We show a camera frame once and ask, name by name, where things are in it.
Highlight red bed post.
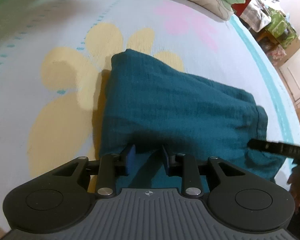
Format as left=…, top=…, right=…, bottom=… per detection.
left=231, top=0, right=251, bottom=17

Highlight wooden side table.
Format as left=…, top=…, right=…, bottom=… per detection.
left=256, top=29, right=279, bottom=48

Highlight floral light blue bedsheet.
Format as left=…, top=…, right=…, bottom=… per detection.
left=0, top=0, right=300, bottom=238

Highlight green patterned storage box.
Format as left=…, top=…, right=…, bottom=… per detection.
left=265, top=7, right=298, bottom=49

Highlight teal pants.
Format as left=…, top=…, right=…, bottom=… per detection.
left=100, top=49, right=285, bottom=189

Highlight white door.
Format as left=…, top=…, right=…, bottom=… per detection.
left=280, top=49, right=300, bottom=108

